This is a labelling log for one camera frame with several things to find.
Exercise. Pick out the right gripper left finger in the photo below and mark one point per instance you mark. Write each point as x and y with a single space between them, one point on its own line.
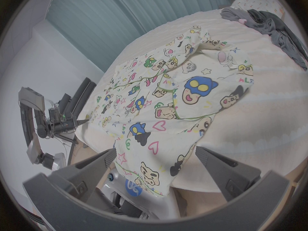
84 177

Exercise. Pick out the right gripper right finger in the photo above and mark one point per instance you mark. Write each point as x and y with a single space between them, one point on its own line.
223 174

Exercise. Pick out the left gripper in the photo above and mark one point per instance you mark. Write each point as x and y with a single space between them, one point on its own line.
65 126

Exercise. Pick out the white printed pyjama top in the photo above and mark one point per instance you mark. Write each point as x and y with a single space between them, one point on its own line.
168 92

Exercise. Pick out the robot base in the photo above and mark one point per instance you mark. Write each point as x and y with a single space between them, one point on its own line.
154 203

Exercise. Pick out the bed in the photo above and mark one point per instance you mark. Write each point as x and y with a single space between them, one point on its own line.
264 109

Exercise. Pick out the pile of clothes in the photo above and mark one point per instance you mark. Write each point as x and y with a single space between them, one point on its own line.
274 28

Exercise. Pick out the blue-green curtain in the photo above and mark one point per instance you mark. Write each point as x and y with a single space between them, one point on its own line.
108 20

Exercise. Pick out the white printed pillow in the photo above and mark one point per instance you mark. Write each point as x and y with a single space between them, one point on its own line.
259 2

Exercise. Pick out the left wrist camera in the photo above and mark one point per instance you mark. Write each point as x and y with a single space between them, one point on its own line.
54 114

